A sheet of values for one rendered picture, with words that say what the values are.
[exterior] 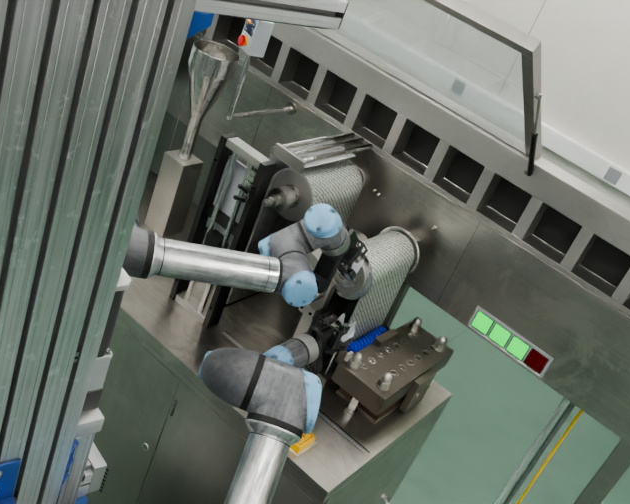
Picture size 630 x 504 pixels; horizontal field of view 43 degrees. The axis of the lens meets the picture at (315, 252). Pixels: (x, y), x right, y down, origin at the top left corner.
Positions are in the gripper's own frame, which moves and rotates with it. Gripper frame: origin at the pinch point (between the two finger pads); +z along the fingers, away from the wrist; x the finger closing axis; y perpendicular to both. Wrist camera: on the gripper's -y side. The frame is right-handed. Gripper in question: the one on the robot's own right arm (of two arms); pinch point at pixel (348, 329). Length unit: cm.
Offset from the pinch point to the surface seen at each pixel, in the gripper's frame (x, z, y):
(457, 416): -8, 155, -109
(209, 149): 87, 30, 3
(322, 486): -23.8, -31.7, -19.0
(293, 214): 28.2, -1.9, 20.2
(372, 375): -12.4, -1.6, -6.0
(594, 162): 18, 258, 2
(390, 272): -0.2, 9.1, 16.9
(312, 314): 7.4, -9.4, 3.2
